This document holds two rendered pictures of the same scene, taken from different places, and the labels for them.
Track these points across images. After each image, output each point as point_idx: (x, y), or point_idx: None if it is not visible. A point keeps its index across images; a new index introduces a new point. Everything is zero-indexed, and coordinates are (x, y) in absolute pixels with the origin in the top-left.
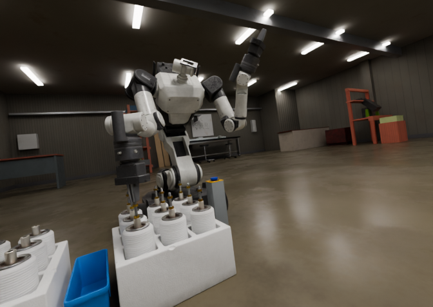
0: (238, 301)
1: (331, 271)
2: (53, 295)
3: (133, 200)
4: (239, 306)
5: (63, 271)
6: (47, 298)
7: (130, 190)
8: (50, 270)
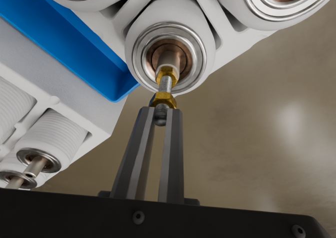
0: (329, 5)
1: None
2: (93, 106)
3: (154, 124)
4: (325, 16)
5: (14, 42)
6: (111, 129)
7: (146, 183)
8: (49, 101)
